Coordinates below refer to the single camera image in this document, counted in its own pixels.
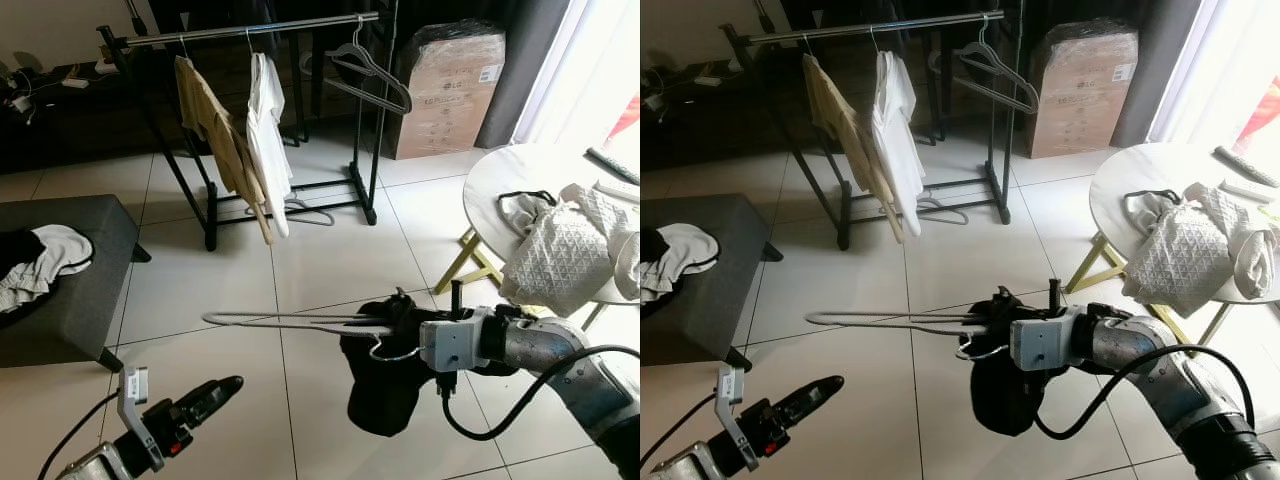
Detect white and black garment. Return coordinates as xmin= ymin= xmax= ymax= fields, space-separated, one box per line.
xmin=640 ymin=223 xmax=721 ymax=304
xmin=0 ymin=225 xmax=96 ymax=316

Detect dark wood tv cabinet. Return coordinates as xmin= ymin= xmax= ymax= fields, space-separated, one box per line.
xmin=0 ymin=60 xmax=201 ymax=176
xmin=640 ymin=60 xmax=831 ymax=171

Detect grey remote control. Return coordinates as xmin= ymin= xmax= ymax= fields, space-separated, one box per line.
xmin=585 ymin=147 xmax=641 ymax=186
xmin=1213 ymin=145 xmax=1279 ymax=188

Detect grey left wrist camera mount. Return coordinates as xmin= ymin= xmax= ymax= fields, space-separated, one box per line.
xmin=115 ymin=367 xmax=166 ymax=473
xmin=715 ymin=365 xmax=761 ymax=473

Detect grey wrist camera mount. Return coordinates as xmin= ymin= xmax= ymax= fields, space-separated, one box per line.
xmin=420 ymin=308 xmax=496 ymax=373
xmin=715 ymin=365 xmax=761 ymax=473
xmin=1010 ymin=308 xmax=1086 ymax=373
xmin=115 ymin=367 xmax=166 ymax=473

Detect red fabric item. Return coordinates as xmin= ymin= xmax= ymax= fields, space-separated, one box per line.
xmin=1232 ymin=78 xmax=1280 ymax=151
xmin=605 ymin=95 xmax=641 ymax=141

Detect round white table gold legs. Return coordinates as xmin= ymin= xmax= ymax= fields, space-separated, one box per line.
xmin=435 ymin=143 xmax=641 ymax=331
xmin=1063 ymin=142 xmax=1280 ymax=346

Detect brown cardboard box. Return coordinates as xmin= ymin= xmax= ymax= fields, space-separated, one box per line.
xmin=392 ymin=22 xmax=506 ymax=161
xmin=1025 ymin=20 xmax=1139 ymax=159

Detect black clothes rack silver rail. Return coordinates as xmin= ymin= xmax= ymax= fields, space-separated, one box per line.
xmin=722 ymin=0 xmax=1026 ymax=251
xmin=97 ymin=0 xmax=401 ymax=253

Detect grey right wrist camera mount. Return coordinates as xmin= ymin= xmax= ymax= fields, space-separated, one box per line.
xmin=420 ymin=308 xmax=496 ymax=373
xmin=1010 ymin=308 xmax=1086 ymax=373

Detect dark grey curtain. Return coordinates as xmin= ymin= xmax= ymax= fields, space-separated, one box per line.
xmin=400 ymin=0 xmax=573 ymax=149
xmin=1030 ymin=0 xmax=1201 ymax=149

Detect grey white folded garment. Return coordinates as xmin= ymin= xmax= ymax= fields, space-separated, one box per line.
xmin=1122 ymin=190 xmax=1183 ymax=237
xmin=497 ymin=190 xmax=558 ymax=239

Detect white sheer curtain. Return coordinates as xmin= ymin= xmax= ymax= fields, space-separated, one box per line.
xmin=1148 ymin=0 xmax=1280 ymax=146
xmin=515 ymin=0 xmax=641 ymax=151

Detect grey hanger with metal hook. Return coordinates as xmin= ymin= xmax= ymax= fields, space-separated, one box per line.
xmin=203 ymin=310 xmax=426 ymax=363
xmin=245 ymin=197 xmax=336 ymax=228
xmin=915 ymin=197 xmax=966 ymax=226
xmin=325 ymin=25 xmax=413 ymax=114
xmin=950 ymin=25 xmax=1041 ymax=114
xmin=805 ymin=310 xmax=1016 ymax=361

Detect cream shirt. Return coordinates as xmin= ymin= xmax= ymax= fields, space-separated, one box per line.
xmin=872 ymin=50 xmax=926 ymax=238
xmin=247 ymin=52 xmax=294 ymax=239

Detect black garment with blue print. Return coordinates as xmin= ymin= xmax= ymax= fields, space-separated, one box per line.
xmin=965 ymin=287 xmax=1041 ymax=438
xmin=340 ymin=290 xmax=441 ymax=438

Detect tan shirt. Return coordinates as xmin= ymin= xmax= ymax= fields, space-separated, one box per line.
xmin=802 ymin=53 xmax=901 ymax=244
xmin=175 ymin=55 xmax=273 ymax=246

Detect grey upholstered ottoman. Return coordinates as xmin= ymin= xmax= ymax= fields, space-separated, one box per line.
xmin=0 ymin=193 xmax=153 ymax=373
xmin=640 ymin=193 xmax=784 ymax=371

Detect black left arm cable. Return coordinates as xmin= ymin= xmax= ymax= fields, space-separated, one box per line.
xmin=640 ymin=418 xmax=717 ymax=473
xmin=38 ymin=390 xmax=121 ymax=480

